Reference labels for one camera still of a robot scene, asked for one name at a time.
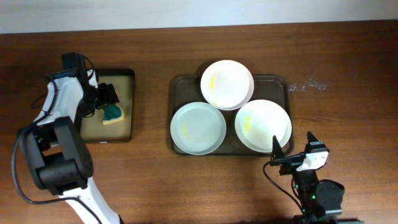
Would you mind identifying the white plate right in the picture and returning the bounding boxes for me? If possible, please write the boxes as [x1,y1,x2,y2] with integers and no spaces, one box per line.
[234,100,292,153]

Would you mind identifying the white plate top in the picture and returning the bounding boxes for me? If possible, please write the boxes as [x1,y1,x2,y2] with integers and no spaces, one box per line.
[200,60,254,111]

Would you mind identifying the small black water tray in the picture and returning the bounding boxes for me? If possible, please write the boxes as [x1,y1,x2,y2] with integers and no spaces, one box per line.
[76,68,136,143]

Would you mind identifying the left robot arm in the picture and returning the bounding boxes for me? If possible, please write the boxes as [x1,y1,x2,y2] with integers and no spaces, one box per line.
[11,52,124,223]

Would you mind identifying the large brown serving tray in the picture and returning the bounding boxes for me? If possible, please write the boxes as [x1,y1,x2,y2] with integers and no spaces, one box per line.
[169,74,290,157]

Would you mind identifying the pale blue plate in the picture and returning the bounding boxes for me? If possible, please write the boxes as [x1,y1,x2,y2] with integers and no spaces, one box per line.
[170,102,227,156]

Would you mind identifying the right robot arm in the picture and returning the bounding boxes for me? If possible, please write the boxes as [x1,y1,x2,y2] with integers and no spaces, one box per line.
[264,132,362,223]

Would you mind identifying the white plate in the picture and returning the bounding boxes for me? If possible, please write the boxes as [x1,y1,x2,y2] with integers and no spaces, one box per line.
[200,60,254,111]
[234,100,292,153]

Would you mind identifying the green yellow sponge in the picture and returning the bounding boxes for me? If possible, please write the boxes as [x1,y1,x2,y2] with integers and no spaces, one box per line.
[102,91,124,126]

